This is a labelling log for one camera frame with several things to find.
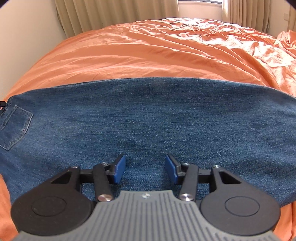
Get blue denim jeans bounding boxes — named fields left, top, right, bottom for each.
left=1, top=78, right=295, bottom=205

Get orange bed sheet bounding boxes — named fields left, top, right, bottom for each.
left=0, top=17, right=296, bottom=241

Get beige left curtain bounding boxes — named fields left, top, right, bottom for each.
left=55, top=0, right=179, bottom=38

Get beige curtain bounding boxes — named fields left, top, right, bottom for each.
left=222, top=0, right=271, bottom=33
left=55, top=0, right=179, bottom=38

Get black framed window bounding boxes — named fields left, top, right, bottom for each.
left=179, top=0, right=223, bottom=4

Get beige right curtain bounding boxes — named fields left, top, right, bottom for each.
left=222, top=0, right=271, bottom=33

